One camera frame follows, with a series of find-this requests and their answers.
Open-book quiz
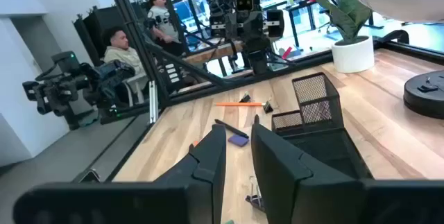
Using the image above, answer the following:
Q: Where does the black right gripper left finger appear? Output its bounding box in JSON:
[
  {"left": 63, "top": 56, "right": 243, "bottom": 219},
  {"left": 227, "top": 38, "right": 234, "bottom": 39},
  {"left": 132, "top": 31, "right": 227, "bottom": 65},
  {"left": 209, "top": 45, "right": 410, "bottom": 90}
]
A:
[{"left": 12, "top": 123, "right": 227, "bottom": 224}]

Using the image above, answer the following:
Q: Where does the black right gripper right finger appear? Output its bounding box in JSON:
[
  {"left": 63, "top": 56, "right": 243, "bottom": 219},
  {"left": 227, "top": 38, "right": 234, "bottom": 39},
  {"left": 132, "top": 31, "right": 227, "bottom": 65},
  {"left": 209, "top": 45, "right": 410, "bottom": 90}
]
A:
[{"left": 250, "top": 114, "right": 444, "bottom": 224}]

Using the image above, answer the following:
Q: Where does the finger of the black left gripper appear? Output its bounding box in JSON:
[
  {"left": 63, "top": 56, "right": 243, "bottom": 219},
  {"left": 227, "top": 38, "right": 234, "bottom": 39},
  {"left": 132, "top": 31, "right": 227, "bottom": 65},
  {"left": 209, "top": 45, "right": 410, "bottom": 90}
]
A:
[
  {"left": 266, "top": 9, "right": 286, "bottom": 40},
  {"left": 209, "top": 7, "right": 227, "bottom": 39}
]

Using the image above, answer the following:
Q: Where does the small purple eraser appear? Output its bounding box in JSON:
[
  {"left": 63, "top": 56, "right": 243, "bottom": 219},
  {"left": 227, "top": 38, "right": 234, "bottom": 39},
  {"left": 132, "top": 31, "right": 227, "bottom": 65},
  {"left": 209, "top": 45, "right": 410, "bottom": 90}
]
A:
[{"left": 227, "top": 134, "right": 250, "bottom": 148}]

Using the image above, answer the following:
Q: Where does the black pencil with white print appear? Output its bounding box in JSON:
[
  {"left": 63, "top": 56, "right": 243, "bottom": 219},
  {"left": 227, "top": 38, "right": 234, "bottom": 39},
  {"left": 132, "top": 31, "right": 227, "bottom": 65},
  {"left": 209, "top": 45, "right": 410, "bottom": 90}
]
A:
[{"left": 214, "top": 118, "right": 250, "bottom": 139}]

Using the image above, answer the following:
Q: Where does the orange pencil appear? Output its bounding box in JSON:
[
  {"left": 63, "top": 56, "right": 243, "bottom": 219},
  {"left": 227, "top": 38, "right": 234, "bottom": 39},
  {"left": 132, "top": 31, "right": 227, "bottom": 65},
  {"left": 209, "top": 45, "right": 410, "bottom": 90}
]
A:
[{"left": 215, "top": 101, "right": 265, "bottom": 107}]

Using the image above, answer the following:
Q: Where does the black mesh desk organizer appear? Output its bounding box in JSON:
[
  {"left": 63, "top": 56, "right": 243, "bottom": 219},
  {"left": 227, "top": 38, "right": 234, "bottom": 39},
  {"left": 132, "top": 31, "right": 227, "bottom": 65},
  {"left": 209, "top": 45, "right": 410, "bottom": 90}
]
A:
[{"left": 271, "top": 72, "right": 374, "bottom": 180}]

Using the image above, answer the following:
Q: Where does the background wooden table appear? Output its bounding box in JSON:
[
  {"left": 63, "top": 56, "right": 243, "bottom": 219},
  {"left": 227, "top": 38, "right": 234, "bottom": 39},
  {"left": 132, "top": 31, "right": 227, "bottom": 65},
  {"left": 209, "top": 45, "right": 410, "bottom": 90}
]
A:
[{"left": 183, "top": 40, "right": 244, "bottom": 67}]

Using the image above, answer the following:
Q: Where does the person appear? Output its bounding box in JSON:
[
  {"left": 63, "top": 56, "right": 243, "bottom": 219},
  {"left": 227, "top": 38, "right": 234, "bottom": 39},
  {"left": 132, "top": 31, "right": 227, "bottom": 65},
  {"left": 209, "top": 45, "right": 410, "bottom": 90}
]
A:
[
  {"left": 146, "top": 0, "right": 185, "bottom": 57},
  {"left": 101, "top": 26, "right": 151, "bottom": 104}
]

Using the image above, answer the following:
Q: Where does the green plant in white pot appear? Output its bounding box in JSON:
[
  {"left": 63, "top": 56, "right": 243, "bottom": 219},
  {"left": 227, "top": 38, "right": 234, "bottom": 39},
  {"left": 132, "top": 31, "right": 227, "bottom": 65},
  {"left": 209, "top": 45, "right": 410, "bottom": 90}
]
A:
[{"left": 313, "top": 0, "right": 376, "bottom": 74}]

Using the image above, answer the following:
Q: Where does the silver aluminium extrusion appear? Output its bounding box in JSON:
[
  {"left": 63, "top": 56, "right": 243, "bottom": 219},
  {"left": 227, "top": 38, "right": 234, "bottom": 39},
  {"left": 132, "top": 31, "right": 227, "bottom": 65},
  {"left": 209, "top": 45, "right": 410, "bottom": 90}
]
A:
[{"left": 148, "top": 79, "right": 160, "bottom": 125}]

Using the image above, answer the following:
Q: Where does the white chair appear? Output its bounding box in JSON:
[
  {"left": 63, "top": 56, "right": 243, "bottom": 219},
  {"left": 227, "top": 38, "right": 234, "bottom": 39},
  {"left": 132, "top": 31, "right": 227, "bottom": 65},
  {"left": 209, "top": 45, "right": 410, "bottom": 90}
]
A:
[{"left": 121, "top": 74, "right": 151, "bottom": 107}]

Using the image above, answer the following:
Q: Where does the black partition panel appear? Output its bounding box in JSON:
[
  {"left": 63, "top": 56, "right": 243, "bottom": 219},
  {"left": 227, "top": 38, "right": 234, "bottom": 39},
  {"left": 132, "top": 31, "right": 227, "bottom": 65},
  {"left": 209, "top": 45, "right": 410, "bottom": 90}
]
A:
[{"left": 73, "top": 5, "right": 133, "bottom": 66}]

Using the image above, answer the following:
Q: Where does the black desk lamp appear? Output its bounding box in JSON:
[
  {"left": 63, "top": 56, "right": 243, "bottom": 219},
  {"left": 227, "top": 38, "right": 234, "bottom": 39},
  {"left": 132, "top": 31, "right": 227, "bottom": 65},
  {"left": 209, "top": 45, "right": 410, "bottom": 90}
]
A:
[{"left": 350, "top": 0, "right": 444, "bottom": 120}]

